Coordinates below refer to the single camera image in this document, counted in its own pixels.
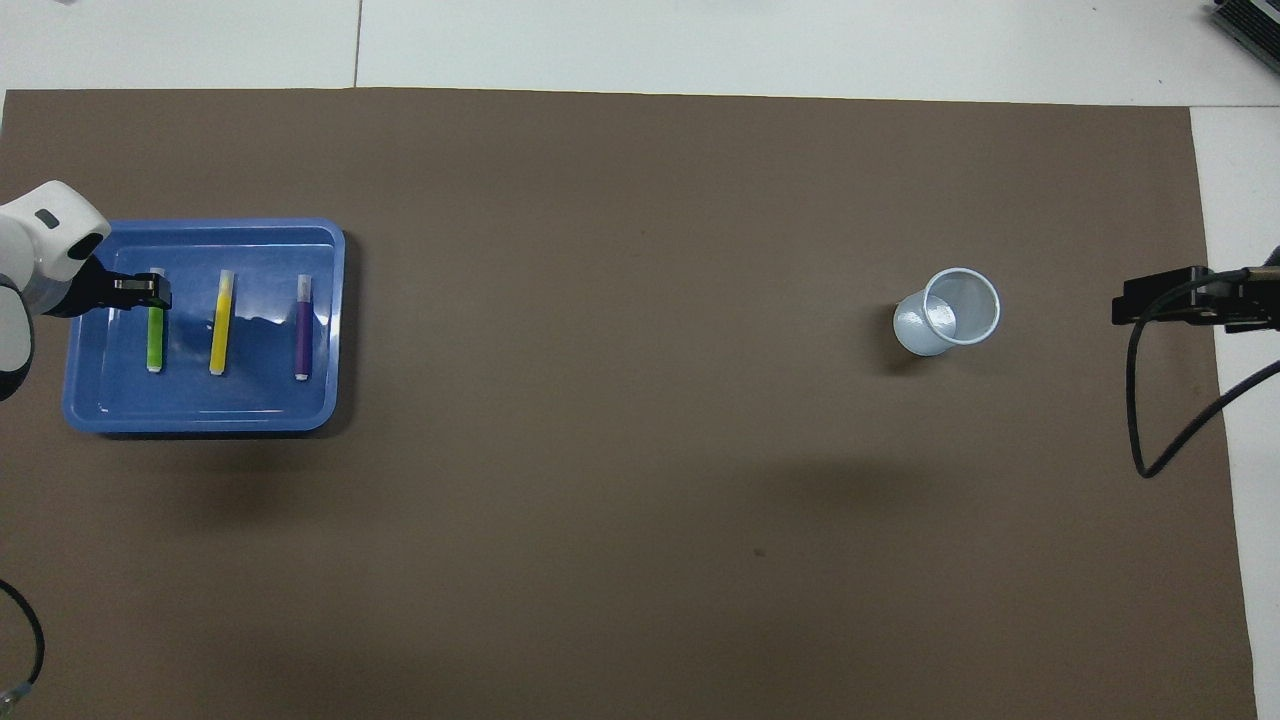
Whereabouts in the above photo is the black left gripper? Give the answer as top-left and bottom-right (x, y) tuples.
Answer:
(45, 255), (173, 319)

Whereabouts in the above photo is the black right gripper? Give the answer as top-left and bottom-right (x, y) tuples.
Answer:
(1112, 265), (1280, 334)

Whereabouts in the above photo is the green pen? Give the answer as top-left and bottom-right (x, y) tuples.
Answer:
(146, 266), (167, 374)

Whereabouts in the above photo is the yellow pen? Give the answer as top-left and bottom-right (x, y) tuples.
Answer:
(208, 269), (237, 378)

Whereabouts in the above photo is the purple pen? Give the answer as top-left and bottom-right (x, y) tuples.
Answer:
(294, 274), (314, 382)

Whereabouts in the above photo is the blue plastic tray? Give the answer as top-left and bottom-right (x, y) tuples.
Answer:
(62, 218), (347, 436)

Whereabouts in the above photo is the clear plastic cup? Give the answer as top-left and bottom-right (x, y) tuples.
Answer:
(892, 267), (1001, 358)

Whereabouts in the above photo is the grey keyboard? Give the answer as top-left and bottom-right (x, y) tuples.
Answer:
(1208, 0), (1280, 66)

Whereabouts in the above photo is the brown table mat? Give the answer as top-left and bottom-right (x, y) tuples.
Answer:
(0, 88), (1261, 720)

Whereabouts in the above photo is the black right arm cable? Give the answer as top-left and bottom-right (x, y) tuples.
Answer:
(1126, 262), (1280, 479)

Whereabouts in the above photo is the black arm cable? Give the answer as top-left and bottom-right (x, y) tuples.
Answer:
(1126, 262), (1280, 479)
(0, 578), (47, 701)

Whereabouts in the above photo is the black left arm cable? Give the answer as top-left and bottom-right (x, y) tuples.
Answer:
(0, 578), (47, 701)

